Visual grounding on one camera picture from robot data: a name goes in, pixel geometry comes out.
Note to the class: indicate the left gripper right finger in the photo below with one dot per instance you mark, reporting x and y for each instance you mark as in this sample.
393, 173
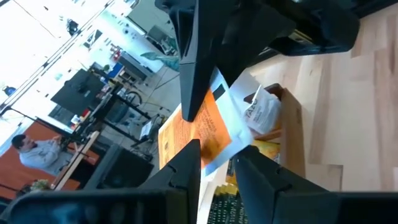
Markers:
264, 193

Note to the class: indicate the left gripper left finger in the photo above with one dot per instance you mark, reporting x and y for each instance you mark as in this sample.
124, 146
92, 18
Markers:
186, 180

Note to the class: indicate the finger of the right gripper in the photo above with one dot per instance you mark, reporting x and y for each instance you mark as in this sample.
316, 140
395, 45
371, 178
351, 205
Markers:
199, 46
252, 37

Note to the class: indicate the lemon lime tea packet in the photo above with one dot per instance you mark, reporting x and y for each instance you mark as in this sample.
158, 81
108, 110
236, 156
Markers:
227, 208

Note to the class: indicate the yellow tea packet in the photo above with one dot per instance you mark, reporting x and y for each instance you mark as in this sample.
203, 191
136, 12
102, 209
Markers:
267, 149

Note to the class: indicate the orange white tea packet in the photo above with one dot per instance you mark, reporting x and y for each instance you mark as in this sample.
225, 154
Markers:
264, 112
211, 130

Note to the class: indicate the wooden tea organiser box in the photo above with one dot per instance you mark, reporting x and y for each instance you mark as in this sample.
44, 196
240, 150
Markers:
292, 133

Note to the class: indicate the snake plant in white pot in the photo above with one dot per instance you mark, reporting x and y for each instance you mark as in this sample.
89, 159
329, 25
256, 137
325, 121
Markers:
161, 59

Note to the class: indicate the black computer monitor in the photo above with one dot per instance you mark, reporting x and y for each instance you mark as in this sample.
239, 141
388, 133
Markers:
77, 90

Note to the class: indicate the small background plant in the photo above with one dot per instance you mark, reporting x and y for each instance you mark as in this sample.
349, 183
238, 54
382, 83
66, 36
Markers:
40, 184

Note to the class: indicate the person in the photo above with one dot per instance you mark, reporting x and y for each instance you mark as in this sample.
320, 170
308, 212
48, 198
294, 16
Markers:
40, 154

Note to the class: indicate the orange partition wall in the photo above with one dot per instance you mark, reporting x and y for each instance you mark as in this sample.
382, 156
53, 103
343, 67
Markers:
12, 177

